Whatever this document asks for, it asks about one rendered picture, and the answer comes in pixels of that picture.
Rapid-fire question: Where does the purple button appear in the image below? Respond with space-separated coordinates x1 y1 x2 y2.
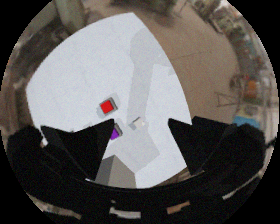
110 123 122 141

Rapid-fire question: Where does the red button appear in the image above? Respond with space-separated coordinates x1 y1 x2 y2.
99 97 117 116

